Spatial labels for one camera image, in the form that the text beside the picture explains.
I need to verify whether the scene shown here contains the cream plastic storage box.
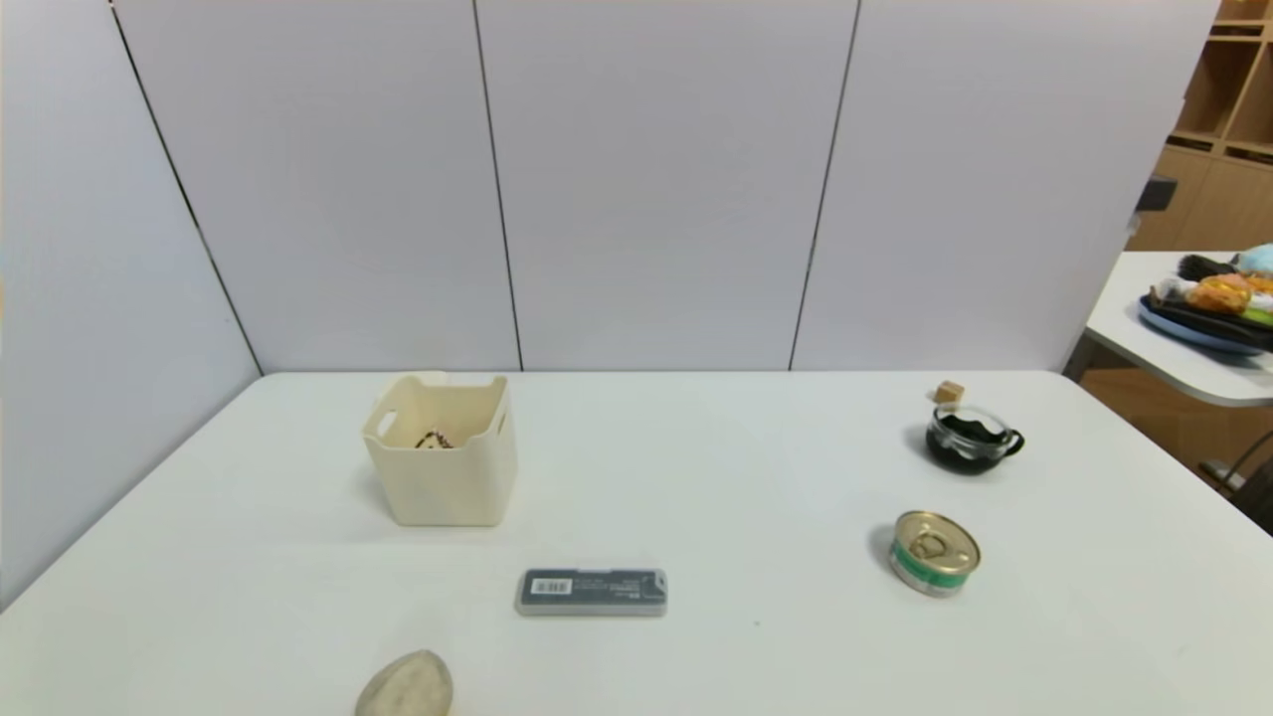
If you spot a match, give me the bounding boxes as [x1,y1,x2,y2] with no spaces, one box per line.
[361,372,519,528]

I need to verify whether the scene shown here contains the grey pencil lead case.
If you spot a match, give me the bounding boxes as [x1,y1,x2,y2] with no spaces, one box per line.
[515,568,668,618]

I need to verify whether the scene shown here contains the glass cup with dark contents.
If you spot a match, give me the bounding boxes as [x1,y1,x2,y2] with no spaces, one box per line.
[925,403,1025,475]

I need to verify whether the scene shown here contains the green label tin can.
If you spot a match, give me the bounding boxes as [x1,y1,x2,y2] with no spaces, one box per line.
[888,510,982,598]

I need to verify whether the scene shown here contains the beige smooth stone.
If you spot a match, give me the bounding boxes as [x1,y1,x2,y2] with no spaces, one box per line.
[354,649,455,716]

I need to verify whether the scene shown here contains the white side table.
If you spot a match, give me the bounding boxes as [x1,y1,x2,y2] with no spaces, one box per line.
[1084,249,1273,409]

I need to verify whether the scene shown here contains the blue tray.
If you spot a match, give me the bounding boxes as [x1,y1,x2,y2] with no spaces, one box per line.
[1138,288,1273,356]

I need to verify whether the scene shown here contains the orange toy food item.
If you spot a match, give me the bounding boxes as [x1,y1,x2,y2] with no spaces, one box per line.
[1185,273,1256,314]

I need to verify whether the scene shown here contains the wooden shelf cabinet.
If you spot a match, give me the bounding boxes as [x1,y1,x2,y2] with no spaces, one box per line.
[1127,0,1273,252]

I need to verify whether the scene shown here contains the dark chair frame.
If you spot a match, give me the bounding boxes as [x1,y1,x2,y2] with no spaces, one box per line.
[1198,430,1273,533]

